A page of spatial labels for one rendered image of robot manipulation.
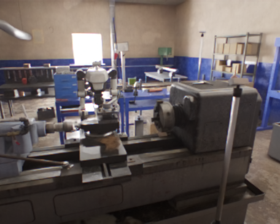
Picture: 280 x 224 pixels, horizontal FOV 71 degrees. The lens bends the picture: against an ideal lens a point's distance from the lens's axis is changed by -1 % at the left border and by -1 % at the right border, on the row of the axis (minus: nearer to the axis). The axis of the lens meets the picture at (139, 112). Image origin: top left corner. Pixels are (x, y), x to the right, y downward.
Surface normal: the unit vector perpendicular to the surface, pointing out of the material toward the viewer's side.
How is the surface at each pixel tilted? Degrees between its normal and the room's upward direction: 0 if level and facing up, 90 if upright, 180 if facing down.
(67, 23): 90
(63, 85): 90
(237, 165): 90
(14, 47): 90
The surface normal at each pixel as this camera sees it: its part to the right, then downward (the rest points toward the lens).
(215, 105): 0.28, 0.29
